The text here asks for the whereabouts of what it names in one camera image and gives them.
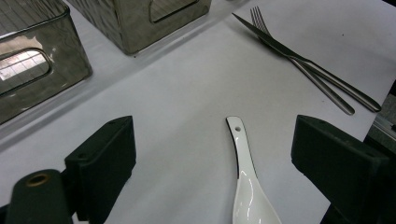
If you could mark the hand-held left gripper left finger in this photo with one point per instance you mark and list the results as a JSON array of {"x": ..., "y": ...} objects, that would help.
[{"x": 106, "y": 165}]

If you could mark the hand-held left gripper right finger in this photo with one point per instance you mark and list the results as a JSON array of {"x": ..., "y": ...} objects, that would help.
[{"x": 342, "y": 168}]

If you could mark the steel fork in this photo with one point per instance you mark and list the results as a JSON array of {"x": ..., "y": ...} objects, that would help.
[{"x": 345, "y": 107}]

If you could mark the smoky transparent plastic bin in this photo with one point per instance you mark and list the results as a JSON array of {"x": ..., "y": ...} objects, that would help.
[
  {"x": 137, "y": 31},
  {"x": 62, "y": 81}
]

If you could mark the white ceramic spoon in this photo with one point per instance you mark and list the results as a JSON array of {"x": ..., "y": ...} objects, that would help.
[{"x": 249, "y": 199}]

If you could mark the steel table knife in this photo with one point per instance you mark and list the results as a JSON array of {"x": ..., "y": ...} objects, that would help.
[{"x": 271, "y": 39}]

